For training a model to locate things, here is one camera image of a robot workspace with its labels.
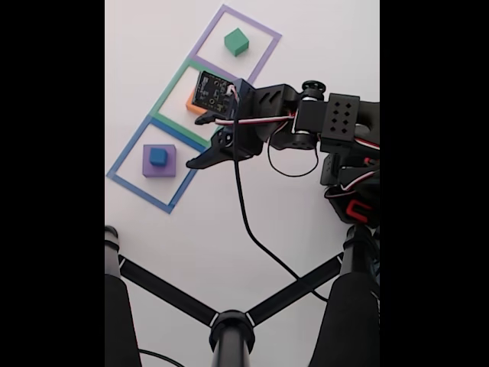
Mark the orange cube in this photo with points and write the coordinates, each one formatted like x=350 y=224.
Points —
x=193 y=105

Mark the small blue cube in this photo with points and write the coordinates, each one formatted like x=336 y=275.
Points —
x=157 y=156

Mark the purple cube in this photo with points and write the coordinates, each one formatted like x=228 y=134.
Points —
x=147 y=170

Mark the green cube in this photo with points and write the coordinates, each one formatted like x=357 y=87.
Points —
x=236 y=41

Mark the black tripod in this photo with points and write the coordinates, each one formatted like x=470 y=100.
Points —
x=231 y=336

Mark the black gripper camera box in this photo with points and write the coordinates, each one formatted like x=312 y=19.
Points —
x=217 y=93

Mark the green square frame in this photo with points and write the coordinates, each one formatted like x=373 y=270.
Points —
x=168 y=91

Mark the purple square frame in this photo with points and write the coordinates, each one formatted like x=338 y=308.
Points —
x=208 y=34

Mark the blue square frame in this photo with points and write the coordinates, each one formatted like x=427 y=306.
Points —
x=126 y=153

